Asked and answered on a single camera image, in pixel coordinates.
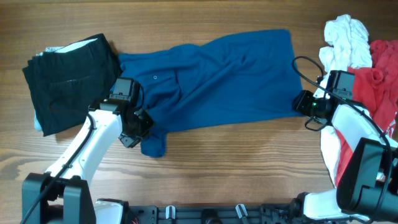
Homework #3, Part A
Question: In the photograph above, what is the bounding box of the blue polo shirt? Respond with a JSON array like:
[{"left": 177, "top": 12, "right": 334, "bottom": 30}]
[{"left": 118, "top": 29, "right": 302, "bottom": 157}]

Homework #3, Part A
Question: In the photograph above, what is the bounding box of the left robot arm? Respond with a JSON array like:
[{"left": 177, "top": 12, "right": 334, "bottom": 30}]
[{"left": 21, "top": 78, "right": 154, "bottom": 223}]

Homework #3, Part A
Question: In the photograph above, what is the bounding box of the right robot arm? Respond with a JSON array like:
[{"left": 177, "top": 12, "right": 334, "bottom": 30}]
[{"left": 292, "top": 70, "right": 397, "bottom": 222}]

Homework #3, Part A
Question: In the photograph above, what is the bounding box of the red t-shirt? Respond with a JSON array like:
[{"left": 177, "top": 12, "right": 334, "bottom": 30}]
[{"left": 334, "top": 39, "right": 398, "bottom": 187}]

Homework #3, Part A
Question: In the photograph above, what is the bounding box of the white t-shirt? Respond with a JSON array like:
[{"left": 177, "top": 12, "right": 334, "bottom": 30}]
[{"left": 319, "top": 14, "right": 369, "bottom": 187}]

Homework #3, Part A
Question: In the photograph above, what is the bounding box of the folded black garment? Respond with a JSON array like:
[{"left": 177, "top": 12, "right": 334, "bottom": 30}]
[{"left": 22, "top": 34, "right": 121, "bottom": 136}]

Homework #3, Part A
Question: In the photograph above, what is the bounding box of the white garment under black stack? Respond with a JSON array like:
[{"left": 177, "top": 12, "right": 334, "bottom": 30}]
[{"left": 34, "top": 38, "right": 97, "bottom": 131}]

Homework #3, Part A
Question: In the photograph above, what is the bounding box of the left black camera cable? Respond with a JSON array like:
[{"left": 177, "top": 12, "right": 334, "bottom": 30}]
[{"left": 20, "top": 99, "right": 96, "bottom": 224}]

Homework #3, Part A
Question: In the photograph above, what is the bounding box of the black camera cable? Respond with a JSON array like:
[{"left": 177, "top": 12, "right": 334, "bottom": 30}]
[
  {"left": 20, "top": 99, "right": 96, "bottom": 224},
  {"left": 292, "top": 55, "right": 394, "bottom": 224}
]

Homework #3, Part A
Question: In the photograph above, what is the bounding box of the right black camera cable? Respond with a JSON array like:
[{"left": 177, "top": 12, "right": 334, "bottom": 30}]
[{"left": 292, "top": 55, "right": 394, "bottom": 224}]

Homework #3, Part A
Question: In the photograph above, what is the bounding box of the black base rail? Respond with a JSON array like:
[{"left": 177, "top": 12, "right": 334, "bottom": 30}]
[{"left": 130, "top": 204, "right": 310, "bottom": 224}]

